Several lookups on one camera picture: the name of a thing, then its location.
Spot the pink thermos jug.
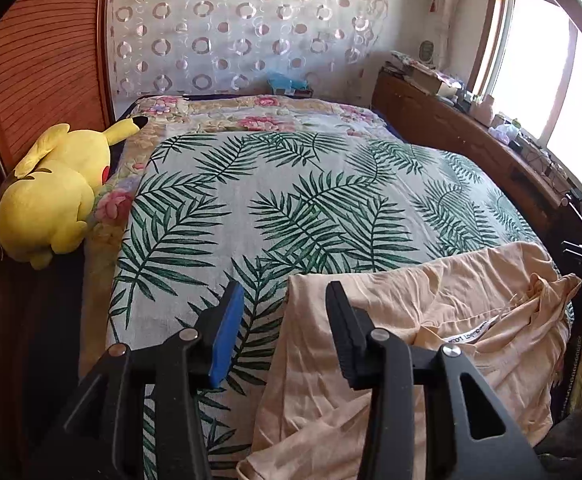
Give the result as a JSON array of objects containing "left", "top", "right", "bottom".
[{"left": 473, "top": 95, "right": 496, "bottom": 126}]

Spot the beige printed T-shirt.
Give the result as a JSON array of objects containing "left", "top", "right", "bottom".
[{"left": 236, "top": 241, "right": 582, "bottom": 480}]

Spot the wooden window ledge headboard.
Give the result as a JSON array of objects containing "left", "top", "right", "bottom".
[{"left": 372, "top": 67, "right": 582, "bottom": 281}]

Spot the window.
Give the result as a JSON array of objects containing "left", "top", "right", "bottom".
[{"left": 466, "top": 0, "right": 582, "bottom": 206}]

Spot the circle-patterned sheer curtain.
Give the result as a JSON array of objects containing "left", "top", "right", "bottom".
[{"left": 106, "top": 0, "right": 396, "bottom": 103}]

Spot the yellow plush toy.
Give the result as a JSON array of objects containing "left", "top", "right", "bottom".
[{"left": 0, "top": 115, "right": 149, "bottom": 270}]

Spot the blue tissue pack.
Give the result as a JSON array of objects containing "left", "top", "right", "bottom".
[{"left": 266, "top": 72, "right": 316, "bottom": 99}]

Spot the green leaf-print bed sheet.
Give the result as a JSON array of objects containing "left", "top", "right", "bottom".
[{"left": 106, "top": 130, "right": 576, "bottom": 480}]

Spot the plastic tissue pack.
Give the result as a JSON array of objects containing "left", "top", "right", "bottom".
[{"left": 488, "top": 122, "right": 522, "bottom": 143}]

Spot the wooden slatted wardrobe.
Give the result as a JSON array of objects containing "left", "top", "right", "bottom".
[{"left": 0, "top": 0, "right": 116, "bottom": 461}]

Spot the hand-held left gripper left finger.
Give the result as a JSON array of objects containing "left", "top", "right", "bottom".
[{"left": 36, "top": 280, "right": 246, "bottom": 480}]

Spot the cardboard box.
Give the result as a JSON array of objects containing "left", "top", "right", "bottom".
[{"left": 411, "top": 67, "right": 459, "bottom": 98}]

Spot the floral blanket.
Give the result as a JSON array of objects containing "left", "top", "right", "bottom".
[{"left": 78, "top": 94, "right": 406, "bottom": 361}]

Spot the tangle of black cables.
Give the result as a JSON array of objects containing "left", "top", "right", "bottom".
[{"left": 521, "top": 140, "right": 582, "bottom": 201}]

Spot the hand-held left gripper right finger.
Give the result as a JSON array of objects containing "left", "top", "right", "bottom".
[{"left": 325, "top": 281, "right": 546, "bottom": 480}]

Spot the stack of books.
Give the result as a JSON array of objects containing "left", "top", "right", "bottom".
[{"left": 390, "top": 50, "right": 452, "bottom": 78}]

